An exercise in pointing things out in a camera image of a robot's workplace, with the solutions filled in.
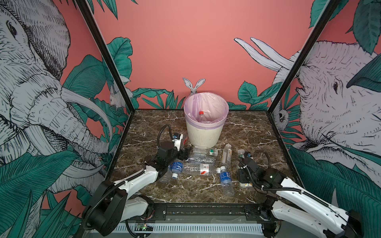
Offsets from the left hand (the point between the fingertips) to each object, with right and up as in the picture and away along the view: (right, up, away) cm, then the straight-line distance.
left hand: (186, 143), depth 84 cm
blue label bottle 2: (+22, -19, -4) cm, 29 cm away
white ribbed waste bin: (+11, +2, +3) cm, 12 cm away
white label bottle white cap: (+26, -8, +8) cm, 28 cm away
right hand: (+30, -15, -5) cm, 34 cm away
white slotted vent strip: (+6, -39, -14) cm, 42 cm away
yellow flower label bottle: (+31, -5, -4) cm, 31 cm away
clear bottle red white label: (+8, -15, 0) cm, 17 cm away
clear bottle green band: (+11, -8, +12) cm, 18 cm away
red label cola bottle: (+9, +15, +15) cm, 23 cm away
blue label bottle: (-11, -19, -4) cm, 22 cm away
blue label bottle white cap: (-6, -14, 0) cm, 15 cm away
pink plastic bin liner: (+12, +20, +17) cm, 29 cm away
